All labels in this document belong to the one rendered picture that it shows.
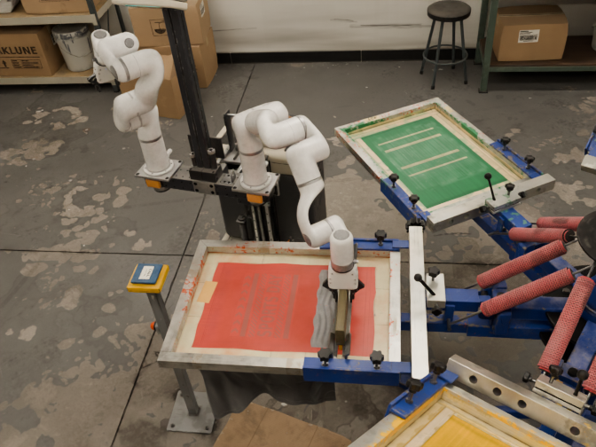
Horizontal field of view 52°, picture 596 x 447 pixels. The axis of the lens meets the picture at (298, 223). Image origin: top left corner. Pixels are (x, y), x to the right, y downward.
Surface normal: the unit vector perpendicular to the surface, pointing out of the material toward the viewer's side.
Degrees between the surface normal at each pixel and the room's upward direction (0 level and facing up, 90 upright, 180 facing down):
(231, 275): 0
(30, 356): 0
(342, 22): 90
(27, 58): 90
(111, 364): 0
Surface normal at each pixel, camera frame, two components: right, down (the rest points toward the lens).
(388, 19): -0.12, 0.66
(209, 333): -0.08, -0.75
